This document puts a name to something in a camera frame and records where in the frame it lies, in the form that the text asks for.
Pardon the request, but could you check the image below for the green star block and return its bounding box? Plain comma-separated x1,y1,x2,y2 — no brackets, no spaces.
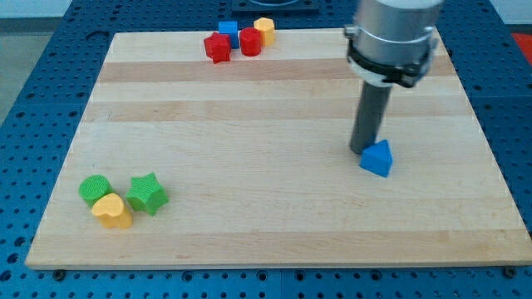
126,173,169,216

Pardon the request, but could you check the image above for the yellow heart block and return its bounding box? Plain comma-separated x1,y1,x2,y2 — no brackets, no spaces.
91,193,133,228

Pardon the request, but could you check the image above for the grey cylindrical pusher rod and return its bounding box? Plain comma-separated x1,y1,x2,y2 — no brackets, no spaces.
350,82,392,155

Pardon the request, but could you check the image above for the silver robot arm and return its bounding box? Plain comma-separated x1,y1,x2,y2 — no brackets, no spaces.
344,0,444,155

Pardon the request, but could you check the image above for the wooden board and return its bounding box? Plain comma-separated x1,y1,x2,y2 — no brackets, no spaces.
26,29,531,270

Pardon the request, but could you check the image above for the blue triangular block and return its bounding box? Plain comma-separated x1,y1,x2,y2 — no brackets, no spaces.
359,140,393,178

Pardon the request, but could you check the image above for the blue cube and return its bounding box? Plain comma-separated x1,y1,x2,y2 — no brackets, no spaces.
218,21,239,49

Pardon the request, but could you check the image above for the red star block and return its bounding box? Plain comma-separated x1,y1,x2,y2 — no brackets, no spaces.
204,32,232,64

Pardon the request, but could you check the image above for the green cylinder block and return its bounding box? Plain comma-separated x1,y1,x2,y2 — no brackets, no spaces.
78,174,113,208

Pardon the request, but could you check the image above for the yellow hexagon block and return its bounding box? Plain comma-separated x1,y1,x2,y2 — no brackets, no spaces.
254,17,275,47

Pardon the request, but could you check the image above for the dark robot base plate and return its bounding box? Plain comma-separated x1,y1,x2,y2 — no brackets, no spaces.
231,0,321,13

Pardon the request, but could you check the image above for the red cylinder block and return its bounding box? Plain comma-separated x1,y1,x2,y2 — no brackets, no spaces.
239,27,262,56

